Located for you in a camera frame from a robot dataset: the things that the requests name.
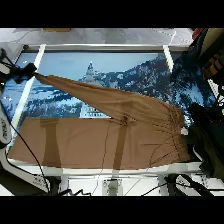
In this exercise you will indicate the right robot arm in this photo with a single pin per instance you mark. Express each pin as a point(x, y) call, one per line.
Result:
point(207, 146)

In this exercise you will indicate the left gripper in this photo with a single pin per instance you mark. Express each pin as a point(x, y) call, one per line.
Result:
point(26, 71)

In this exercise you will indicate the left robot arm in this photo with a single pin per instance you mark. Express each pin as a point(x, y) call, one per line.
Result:
point(4, 131)

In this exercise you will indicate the silver frame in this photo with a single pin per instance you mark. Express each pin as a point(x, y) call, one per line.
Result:
point(140, 171)

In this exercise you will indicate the brown pants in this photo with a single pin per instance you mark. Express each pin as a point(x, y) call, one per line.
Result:
point(80, 143)

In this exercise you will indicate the heap of clothes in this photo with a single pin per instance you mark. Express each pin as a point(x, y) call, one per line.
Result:
point(206, 56)

